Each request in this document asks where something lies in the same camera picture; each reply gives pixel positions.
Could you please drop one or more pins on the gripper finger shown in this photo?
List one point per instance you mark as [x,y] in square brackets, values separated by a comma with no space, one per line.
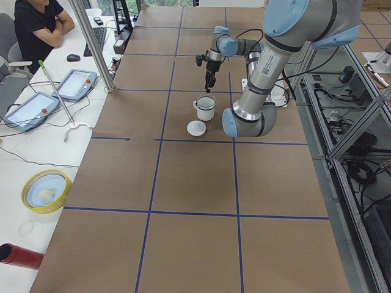
[207,81]
[212,80]

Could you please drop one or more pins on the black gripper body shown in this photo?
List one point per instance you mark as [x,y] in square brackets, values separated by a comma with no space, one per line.
[211,66]

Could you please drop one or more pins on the white enamel mug lid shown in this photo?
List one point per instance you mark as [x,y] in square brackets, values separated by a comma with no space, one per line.
[196,128]

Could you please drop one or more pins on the clear glass funnel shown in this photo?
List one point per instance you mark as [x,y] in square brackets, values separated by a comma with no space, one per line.
[205,102]

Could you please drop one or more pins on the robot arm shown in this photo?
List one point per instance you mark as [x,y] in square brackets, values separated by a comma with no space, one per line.
[224,45]
[287,25]

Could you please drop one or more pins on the white enamel mug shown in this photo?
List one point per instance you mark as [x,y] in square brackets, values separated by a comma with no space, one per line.
[204,115]

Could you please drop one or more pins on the black box with label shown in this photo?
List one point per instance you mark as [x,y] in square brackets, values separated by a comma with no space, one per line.
[121,41]

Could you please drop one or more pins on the far teach pendant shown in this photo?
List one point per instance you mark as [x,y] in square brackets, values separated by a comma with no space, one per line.
[76,85]

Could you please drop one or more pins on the teach pendant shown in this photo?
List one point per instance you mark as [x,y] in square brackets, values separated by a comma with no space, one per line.
[32,112]
[76,85]

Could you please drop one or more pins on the brown paper table cover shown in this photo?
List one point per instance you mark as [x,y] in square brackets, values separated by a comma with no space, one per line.
[153,209]

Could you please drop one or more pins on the black computer mouse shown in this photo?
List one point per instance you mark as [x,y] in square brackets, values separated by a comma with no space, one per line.
[73,58]

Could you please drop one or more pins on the metal rod green tip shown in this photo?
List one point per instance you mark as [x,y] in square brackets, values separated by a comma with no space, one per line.
[73,123]

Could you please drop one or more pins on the seated person in black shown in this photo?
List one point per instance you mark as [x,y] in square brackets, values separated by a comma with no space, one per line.
[40,27]

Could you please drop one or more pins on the near teach pendant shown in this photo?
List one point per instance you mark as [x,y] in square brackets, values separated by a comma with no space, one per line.
[32,112]

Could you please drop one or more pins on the yellow tape roll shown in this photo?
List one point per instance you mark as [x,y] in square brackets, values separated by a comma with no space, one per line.
[46,191]

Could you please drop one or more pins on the red cylinder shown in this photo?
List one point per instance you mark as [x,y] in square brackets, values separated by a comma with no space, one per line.
[19,256]

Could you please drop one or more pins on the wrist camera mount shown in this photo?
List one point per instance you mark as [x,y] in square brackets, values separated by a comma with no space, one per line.
[200,58]

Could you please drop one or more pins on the aluminium frame post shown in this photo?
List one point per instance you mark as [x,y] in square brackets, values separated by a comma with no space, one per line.
[89,36]

